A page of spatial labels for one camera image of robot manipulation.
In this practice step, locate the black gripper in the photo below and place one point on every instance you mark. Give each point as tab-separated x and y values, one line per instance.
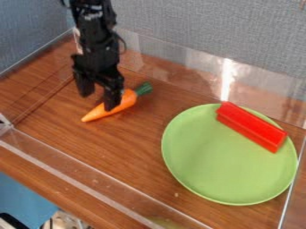
95	67

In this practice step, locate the orange toy carrot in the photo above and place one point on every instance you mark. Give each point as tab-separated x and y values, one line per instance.
128	101

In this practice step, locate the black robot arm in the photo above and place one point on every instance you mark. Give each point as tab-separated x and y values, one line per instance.
93	17

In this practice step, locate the green plate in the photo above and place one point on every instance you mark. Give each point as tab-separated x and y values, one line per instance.
218	164

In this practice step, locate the red rectangular block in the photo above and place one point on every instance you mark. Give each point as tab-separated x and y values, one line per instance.
252	127

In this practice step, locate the clear acrylic enclosure wall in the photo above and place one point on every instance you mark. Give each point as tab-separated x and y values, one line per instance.
100	169

